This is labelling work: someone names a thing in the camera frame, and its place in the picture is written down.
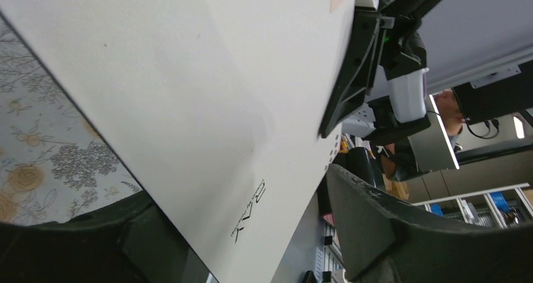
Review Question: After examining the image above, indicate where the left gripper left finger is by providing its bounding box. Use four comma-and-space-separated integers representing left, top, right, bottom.
1, 192, 209, 282

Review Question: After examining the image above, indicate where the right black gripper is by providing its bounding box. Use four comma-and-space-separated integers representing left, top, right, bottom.
319, 0, 394, 138

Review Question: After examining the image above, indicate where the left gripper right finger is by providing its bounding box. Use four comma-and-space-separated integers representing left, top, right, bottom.
326, 165, 532, 282

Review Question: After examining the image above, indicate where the white perforated board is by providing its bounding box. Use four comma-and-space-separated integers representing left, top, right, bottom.
1, 0, 355, 282

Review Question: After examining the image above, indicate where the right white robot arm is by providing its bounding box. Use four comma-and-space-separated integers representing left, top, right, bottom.
319, 0, 442, 145

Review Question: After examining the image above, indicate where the grey computer monitor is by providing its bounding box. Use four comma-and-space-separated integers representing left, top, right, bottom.
408, 95, 459, 172

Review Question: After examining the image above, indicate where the person in background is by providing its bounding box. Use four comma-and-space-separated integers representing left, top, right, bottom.
373, 89, 464, 182

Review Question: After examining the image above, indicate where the floral table mat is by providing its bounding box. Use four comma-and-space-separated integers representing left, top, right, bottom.
1, 23, 141, 226

